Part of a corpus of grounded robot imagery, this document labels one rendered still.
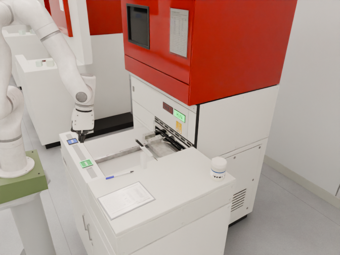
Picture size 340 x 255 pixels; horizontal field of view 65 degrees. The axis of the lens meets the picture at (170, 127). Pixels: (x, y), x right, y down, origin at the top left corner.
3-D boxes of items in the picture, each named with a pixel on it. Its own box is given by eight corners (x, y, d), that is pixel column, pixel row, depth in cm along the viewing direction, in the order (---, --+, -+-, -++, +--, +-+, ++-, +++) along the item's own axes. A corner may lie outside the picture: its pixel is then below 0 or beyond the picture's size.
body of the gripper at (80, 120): (92, 103, 131) (90, 125, 135) (70, 104, 125) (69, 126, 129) (97, 109, 126) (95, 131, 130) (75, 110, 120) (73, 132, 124)
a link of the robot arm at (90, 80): (92, 107, 121) (94, 101, 129) (94, 78, 116) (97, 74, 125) (73, 104, 119) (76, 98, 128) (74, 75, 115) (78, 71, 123)
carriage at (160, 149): (152, 137, 186) (152, 134, 184) (182, 164, 159) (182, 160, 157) (142, 140, 182) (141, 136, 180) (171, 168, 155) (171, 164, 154)
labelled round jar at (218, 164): (217, 170, 135) (219, 155, 130) (227, 178, 130) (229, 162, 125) (207, 175, 131) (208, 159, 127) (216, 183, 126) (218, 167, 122)
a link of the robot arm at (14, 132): (-12, 141, 128) (-23, 93, 117) (9, 124, 144) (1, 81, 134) (14, 143, 128) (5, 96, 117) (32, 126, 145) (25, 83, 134)
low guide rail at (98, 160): (159, 142, 186) (159, 138, 185) (160, 143, 185) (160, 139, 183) (88, 164, 162) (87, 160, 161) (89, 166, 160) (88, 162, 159)
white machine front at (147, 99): (135, 116, 223) (133, 68, 205) (195, 165, 163) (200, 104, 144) (132, 116, 222) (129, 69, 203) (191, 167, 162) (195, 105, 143)
